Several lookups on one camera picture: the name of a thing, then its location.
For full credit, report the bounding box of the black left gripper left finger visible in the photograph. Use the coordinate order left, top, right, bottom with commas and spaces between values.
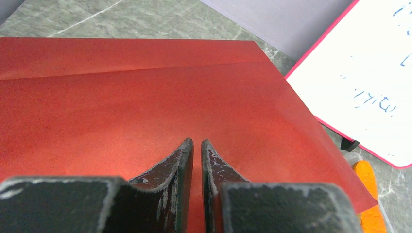
0, 138, 194, 233

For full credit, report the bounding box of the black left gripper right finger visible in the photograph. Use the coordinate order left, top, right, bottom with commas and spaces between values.
201, 139, 363, 233

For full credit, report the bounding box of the red brown paper bag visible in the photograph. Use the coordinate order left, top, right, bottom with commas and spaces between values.
0, 37, 377, 233

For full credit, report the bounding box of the orange fake bread loaf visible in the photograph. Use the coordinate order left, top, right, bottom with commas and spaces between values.
351, 160, 387, 233

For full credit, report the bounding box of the pink framed whiteboard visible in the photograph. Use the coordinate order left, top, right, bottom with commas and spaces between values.
286, 0, 412, 168

